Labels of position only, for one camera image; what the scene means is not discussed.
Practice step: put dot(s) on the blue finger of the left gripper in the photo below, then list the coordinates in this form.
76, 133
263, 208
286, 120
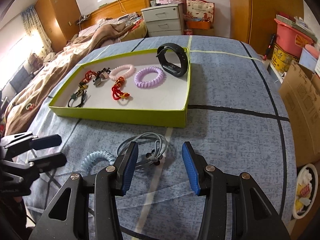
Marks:
49, 162
45, 142

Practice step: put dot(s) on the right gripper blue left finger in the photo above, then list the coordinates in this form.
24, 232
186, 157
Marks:
126, 164

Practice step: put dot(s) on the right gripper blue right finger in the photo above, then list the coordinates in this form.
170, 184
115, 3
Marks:
195, 165

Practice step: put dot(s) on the black cord green bead tie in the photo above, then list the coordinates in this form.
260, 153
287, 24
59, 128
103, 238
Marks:
77, 99

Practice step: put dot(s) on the black wristband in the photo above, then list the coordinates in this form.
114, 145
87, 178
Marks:
173, 59

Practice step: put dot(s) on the brown blanket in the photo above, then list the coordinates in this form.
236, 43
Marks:
22, 109

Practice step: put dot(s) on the blue patterned tablecloth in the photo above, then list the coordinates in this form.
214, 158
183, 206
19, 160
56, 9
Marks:
235, 119

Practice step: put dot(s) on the green white tray box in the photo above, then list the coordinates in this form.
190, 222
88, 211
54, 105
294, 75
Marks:
163, 105

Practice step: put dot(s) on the teddy bear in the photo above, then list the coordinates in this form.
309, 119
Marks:
35, 62

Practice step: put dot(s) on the patterned curtain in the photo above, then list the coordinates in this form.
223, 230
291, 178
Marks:
40, 41

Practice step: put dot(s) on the round plate with items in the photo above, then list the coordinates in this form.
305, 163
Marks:
306, 191

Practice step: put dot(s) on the cola bottle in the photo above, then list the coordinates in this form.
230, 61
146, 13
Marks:
188, 32

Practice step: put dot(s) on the small cardboard box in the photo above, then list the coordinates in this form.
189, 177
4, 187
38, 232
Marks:
204, 32

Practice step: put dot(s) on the flat cardboard boxes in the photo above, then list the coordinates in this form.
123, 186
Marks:
300, 94

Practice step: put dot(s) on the orange box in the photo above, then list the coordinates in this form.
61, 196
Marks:
204, 25

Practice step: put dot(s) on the yellow patterned box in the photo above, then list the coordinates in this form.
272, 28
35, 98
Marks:
281, 60

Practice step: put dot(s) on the tall wooden wardrobe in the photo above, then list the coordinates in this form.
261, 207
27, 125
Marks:
58, 18

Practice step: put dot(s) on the grey three drawer cabinet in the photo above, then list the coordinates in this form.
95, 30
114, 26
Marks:
164, 20

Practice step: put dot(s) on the red white gift bag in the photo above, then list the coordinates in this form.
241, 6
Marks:
200, 9

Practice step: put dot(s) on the white blue box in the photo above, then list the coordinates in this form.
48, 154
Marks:
310, 58

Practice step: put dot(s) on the pink plastic bin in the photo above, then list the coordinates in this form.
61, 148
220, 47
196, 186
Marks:
290, 39

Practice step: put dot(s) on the wooden bed headboard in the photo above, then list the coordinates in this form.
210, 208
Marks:
116, 9

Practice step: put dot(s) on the wooden wardrobe door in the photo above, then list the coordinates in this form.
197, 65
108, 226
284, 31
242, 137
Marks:
252, 21

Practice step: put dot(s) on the black hair tie pink charm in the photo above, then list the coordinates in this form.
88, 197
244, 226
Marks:
101, 76

